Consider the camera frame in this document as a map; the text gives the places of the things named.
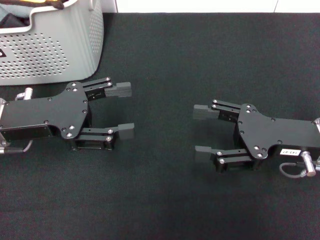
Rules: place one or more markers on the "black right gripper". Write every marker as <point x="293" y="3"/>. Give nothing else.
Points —
<point x="280" y="135"/>

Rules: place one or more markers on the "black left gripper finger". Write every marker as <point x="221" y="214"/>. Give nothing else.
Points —
<point x="120" y="90"/>

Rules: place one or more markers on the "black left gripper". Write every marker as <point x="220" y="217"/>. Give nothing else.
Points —
<point x="42" y="112"/>

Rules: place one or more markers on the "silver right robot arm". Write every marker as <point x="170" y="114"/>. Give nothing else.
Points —
<point x="318" y="126"/>

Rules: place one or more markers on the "grey perforated plastic storage basket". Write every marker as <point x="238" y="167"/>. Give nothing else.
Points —
<point x="50" y="50"/>

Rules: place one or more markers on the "black tablecloth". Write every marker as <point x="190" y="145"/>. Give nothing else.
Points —
<point x="160" y="200"/>

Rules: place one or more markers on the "yellow towel with black trim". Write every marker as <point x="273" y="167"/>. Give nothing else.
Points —
<point x="55" y="3"/>

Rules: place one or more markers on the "metal left wrist connector plug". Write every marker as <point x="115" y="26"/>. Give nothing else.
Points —
<point x="26" y="93"/>

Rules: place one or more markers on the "metal wrist connector plug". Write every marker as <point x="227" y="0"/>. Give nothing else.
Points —
<point x="26" y="93"/>
<point x="308" y="163"/>

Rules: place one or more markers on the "metal right wrist connector plug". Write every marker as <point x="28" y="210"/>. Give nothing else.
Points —
<point x="308" y="163"/>

